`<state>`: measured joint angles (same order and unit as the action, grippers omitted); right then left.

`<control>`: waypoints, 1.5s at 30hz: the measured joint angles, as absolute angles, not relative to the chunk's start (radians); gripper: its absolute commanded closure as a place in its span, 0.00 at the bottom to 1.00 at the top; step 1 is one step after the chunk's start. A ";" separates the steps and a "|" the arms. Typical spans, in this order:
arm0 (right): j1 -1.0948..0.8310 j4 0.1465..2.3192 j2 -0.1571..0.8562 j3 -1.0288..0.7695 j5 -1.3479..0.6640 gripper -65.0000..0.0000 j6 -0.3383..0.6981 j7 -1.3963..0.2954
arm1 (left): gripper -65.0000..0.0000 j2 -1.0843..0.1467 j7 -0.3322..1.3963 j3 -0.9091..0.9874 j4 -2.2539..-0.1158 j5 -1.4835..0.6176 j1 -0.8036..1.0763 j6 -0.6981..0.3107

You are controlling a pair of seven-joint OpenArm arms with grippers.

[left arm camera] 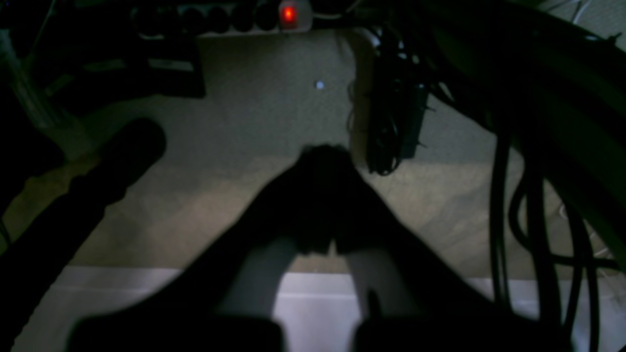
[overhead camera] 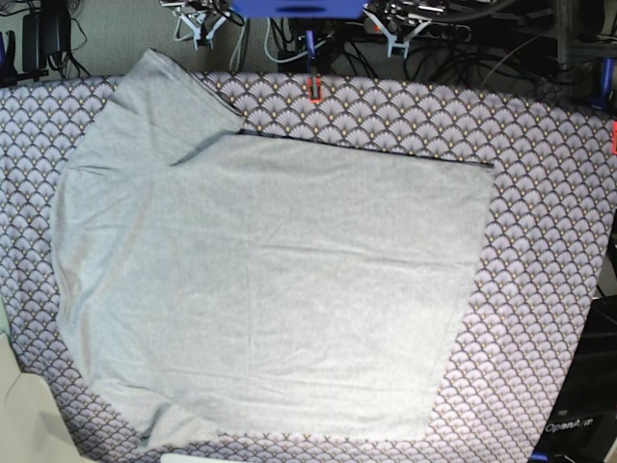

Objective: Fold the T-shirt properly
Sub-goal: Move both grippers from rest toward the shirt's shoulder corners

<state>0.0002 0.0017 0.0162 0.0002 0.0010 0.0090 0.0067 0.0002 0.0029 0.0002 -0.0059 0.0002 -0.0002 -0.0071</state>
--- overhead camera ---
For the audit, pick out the red right edge clamp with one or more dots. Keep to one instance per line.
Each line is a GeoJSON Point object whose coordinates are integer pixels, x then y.
{"type": "Point", "coordinates": [614, 138]}

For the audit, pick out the black OpenArm box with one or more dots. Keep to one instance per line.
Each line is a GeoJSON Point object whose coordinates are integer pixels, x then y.
{"type": "Point", "coordinates": [582, 423]}

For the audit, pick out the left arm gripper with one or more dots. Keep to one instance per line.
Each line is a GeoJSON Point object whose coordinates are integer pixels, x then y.
{"type": "Point", "coordinates": [399, 40]}

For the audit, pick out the white object bottom left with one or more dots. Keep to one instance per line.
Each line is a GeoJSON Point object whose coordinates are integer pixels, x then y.
{"type": "Point", "coordinates": [32, 428]}

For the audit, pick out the black power strip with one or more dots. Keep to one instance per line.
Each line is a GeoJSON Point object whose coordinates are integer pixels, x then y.
{"type": "Point", "coordinates": [447, 32]}

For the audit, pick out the light grey T-shirt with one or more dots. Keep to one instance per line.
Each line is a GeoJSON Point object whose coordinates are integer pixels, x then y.
{"type": "Point", "coordinates": [213, 281]}

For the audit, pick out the fan-patterned purple table cloth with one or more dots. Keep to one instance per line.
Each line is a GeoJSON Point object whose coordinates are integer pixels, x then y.
{"type": "Point", "coordinates": [552, 209]}

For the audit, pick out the black power adapter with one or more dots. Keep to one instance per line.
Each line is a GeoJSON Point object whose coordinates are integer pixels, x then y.
{"type": "Point", "coordinates": [46, 37]}

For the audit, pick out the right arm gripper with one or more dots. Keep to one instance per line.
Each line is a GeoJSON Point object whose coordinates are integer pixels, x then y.
{"type": "Point", "coordinates": [196, 26]}

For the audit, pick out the blue overhead mount plate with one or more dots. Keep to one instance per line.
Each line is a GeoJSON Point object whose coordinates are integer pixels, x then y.
{"type": "Point", "coordinates": [299, 8]}

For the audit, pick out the red centre table clamp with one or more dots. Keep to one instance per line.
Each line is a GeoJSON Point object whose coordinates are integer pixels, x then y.
{"type": "Point", "coordinates": [314, 89]}

